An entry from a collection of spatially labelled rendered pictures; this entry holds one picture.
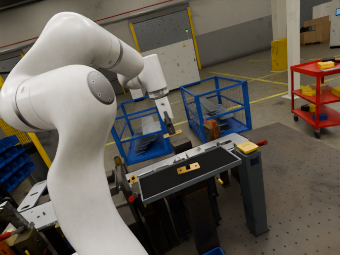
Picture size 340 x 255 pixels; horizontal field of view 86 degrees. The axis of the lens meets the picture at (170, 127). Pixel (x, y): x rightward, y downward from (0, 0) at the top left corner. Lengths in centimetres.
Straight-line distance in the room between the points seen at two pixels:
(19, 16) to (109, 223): 1698
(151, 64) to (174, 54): 800
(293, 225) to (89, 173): 97
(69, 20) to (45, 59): 9
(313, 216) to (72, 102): 112
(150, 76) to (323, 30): 1350
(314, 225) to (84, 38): 113
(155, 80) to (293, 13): 420
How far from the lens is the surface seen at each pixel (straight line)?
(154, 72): 72
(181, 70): 878
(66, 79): 31
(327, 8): 1514
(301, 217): 116
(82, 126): 30
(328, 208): 123
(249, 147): 77
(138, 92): 870
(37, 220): 119
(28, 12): 1696
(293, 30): 474
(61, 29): 43
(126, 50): 55
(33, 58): 43
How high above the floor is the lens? 156
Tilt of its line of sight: 21 degrees down
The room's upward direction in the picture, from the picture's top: 16 degrees counter-clockwise
